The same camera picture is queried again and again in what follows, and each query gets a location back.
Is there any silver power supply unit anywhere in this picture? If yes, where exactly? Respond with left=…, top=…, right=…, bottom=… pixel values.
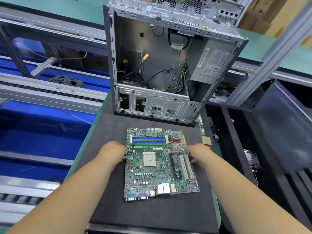
left=189, top=39, right=238, bottom=85

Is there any black cooling fan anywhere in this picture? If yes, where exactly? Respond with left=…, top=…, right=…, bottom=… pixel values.
left=243, top=149, right=262, bottom=175

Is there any stack of cardboard boxes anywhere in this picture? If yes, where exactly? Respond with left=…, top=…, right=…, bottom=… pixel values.
left=239, top=0, right=312, bottom=47

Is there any person's right forearm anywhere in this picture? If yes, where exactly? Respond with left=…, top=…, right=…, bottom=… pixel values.
left=202, top=156, right=312, bottom=234

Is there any silver backed desktop computer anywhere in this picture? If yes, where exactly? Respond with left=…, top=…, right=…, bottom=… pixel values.
left=153, top=0, right=254, bottom=27

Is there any grey coiled cable bundle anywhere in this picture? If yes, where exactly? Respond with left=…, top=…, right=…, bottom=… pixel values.
left=49, top=75, right=86, bottom=87

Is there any grey side panel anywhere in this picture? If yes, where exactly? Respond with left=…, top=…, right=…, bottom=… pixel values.
left=253, top=79, right=312, bottom=175

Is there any green memory stick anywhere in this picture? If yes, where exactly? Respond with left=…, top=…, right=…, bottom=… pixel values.
left=197, top=114, right=206, bottom=137

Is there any person's left forearm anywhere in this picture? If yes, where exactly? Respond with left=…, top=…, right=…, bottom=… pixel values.
left=5, top=156, right=118, bottom=234

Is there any green upper shelf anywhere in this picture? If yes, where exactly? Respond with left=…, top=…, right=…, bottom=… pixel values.
left=0, top=0, right=312, bottom=76

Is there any aluminium frame post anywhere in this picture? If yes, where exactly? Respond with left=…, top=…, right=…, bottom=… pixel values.
left=225, top=0, right=312, bottom=108

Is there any small black cable bundle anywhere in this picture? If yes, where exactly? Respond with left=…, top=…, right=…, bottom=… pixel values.
left=211, top=122, right=222, bottom=140

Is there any grey computer case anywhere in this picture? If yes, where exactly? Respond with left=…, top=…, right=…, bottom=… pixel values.
left=103, top=0, right=249, bottom=126

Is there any grey roller conveyor rail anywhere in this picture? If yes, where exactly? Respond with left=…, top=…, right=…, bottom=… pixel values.
left=0, top=175, right=59, bottom=225
left=0, top=73, right=109, bottom=115

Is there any yellow and black wire bundle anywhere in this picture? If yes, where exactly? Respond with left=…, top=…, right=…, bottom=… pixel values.
left=168, top=63, right=188, bottom=93

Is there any person's left hand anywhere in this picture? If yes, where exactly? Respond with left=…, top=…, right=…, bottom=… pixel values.
left=95, top=141, right=129, bottom=170

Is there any dark metal frame leg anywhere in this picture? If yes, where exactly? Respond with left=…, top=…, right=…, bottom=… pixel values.
left=0, top=24, right=34, bottom=78

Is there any empty black foam tray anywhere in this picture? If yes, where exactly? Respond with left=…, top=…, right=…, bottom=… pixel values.
left=205, top=102, right=312, bottom=232

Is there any person's right hand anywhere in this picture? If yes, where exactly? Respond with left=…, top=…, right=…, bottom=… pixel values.
left=185, top=143, right=216, bottom=169

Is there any green motherboard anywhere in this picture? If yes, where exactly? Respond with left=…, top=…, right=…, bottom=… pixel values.
left=123, top=127, right=201, bottom=202

